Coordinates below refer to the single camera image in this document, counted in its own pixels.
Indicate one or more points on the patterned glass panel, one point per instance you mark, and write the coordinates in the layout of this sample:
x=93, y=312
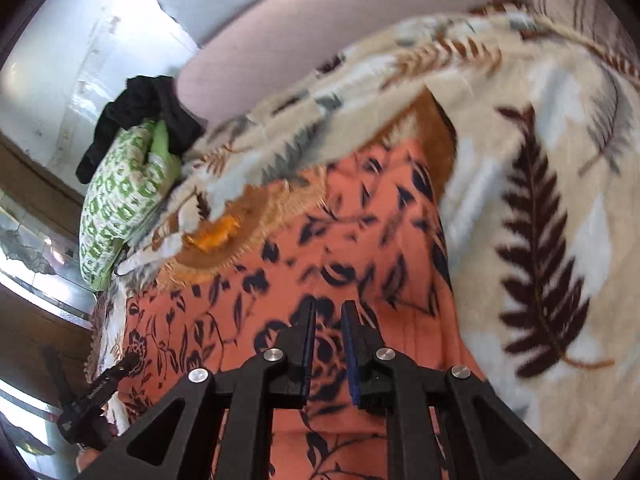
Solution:
x=30, y=255

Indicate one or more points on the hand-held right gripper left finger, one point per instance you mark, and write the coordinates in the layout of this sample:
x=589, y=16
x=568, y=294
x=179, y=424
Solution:
x=309, y=332

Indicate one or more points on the orange floral garment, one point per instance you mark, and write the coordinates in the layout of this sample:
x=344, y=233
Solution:
x=350, y=240

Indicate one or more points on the cream leaf-print blanket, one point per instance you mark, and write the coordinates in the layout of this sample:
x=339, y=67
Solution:
x=505, y=110

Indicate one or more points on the black cloth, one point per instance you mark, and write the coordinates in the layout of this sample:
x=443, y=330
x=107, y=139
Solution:
x=150, y=100

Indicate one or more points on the pink quilted bolster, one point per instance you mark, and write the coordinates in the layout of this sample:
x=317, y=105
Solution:
x=310, y=25

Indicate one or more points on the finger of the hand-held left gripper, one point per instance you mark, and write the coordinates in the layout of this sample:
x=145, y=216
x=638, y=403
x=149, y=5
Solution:
x=56, y=372
x=112, y=377

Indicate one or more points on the person's left hand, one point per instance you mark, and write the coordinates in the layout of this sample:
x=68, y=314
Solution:
x=89, y=460

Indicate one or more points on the brown wooden frame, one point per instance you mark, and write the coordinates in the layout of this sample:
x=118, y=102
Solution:
x=35, y=340

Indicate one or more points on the green patterned pillow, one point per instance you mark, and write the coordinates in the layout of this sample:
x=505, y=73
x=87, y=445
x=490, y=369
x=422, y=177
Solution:
x=122, y=195

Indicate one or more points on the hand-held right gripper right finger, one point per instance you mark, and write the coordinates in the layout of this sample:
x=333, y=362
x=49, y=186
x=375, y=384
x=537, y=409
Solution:
x=350, y=340

